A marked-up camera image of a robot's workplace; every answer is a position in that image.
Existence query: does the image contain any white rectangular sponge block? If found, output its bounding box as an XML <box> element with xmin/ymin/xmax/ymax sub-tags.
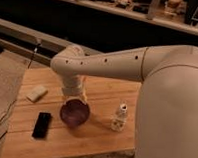
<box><xmin>26</xmin><ymin>85</ymin><xmax>48</xmax><ymax>102</ymax></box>

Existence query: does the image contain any black smartphone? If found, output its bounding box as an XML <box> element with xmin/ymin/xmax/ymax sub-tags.
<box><xmin>31</xmin><ymin>112</ymin><xmax>52</xmax><ymax>139</ymax></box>

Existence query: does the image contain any dark purple bowl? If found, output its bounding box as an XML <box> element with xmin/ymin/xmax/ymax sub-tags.
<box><xmin>60</xmin><ymin>99</ymin><xmax>90</xmax><ymax>128</ymax></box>

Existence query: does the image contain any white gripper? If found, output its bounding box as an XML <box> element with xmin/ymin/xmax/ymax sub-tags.
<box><xmin>61</xmin><ymin>75</ymin><xmax>87</xmax><ymax>104</ymax></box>

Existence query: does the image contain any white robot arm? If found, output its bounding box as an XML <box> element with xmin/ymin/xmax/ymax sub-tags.
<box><xmin>50</xmin><ymin>45</ymin><xmax>198</xmax><ymax>158</ymax></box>

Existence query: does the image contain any wooden shelf with clutter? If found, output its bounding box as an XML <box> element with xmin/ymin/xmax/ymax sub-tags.
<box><xmin>62</xmin><ymin>0</ymin><xmax>198</xmax><ymax>36</ymax></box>

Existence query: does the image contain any grey floor ledge rail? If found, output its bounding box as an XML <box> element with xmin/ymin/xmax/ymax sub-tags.
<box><xmin>0</xmin><ymin>17</ymin><xmax>103</xmax><ymax>70</ymax></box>

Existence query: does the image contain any black cable on floor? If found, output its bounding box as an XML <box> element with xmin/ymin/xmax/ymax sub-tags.
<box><xmin>0</xmin><ymin>40</ymin><xmax>42</xmax><ymax>148</ymax></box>

